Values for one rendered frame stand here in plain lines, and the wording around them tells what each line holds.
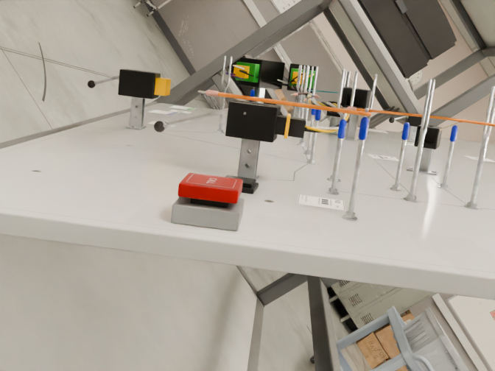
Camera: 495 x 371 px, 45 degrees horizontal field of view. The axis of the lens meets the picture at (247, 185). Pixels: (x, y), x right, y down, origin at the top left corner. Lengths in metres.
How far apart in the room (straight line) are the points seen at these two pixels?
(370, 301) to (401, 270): 7.62
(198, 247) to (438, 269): 0.18
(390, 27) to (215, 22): 6.90
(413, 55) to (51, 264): 1.23
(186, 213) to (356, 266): 0.14
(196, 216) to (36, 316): 0.34
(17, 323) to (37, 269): 0.11
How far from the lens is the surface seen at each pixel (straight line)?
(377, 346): 8.45
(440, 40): 1.80
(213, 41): 8.55
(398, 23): 1.78
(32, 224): 0.50
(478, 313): 8.84
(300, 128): 0.69
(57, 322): 0.81
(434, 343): 4.67
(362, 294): 8.06
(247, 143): 0.70
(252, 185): 0.65
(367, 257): 0.48
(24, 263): 0.82
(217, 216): 0.49
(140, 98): 1.07
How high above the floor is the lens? 1.21
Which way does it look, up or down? 9 degrees down
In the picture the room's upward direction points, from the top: 58 degrees clockwise
